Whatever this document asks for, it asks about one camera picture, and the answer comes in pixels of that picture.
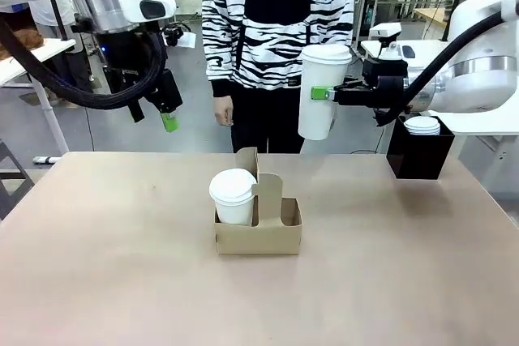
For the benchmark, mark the black square lid box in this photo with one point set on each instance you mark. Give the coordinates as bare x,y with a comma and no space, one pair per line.
421,155

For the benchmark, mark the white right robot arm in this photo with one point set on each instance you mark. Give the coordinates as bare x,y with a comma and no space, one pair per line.
478,86

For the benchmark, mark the brown furry cloth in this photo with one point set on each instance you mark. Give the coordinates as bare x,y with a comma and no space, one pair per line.
24,40

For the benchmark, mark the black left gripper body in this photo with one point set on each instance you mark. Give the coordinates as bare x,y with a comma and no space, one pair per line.
121,62

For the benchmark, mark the person's left forearm zebra sleeve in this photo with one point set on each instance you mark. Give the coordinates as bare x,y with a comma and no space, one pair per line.
340,9

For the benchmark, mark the white robot base table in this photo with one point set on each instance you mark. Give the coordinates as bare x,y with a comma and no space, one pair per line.
486,127

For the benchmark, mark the white tube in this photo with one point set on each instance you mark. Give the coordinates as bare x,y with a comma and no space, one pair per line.
46,159

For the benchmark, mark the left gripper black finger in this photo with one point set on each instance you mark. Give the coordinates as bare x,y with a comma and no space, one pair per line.
168,95
136,111

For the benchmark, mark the white plastic cup lid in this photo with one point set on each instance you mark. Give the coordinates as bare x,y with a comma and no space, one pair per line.
233,184
326,54

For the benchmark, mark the stack of white cup lids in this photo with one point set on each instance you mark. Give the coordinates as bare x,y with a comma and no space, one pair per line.
423,125

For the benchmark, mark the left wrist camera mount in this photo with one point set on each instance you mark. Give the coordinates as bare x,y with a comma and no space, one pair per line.
186,40

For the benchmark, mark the thin black stand pole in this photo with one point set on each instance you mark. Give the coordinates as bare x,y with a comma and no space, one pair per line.
61,26

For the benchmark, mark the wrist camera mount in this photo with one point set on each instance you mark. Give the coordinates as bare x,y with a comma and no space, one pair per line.
387,32
186,40

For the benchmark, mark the tall white paper cup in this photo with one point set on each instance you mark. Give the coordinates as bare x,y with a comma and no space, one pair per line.
320,119

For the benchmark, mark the bystander in white shirt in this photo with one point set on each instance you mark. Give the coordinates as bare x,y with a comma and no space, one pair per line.
52,14

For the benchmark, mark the short white paper cup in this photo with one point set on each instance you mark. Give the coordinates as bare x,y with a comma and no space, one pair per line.
235,212

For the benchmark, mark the person torso zebra sweater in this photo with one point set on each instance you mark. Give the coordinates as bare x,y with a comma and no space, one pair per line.
271,54

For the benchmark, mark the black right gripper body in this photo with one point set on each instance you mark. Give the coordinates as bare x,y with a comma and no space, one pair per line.
391,86

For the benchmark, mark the black metal frame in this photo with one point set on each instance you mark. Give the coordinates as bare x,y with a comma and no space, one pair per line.
16,176

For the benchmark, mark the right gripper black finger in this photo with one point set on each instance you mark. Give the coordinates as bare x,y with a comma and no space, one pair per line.
359,82
357,96

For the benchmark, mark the person's right hand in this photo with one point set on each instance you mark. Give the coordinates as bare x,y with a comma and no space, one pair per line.
224,111

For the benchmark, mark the white side table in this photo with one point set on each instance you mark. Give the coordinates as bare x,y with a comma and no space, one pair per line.
16,66

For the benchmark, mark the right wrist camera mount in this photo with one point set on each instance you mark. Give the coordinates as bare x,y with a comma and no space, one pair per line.
387,32

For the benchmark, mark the brown cardboard cup carrier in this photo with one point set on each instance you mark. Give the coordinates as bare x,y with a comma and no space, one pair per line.
259,240

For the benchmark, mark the person's right forearm zebra sleeve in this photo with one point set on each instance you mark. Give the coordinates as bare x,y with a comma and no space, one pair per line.
217,46

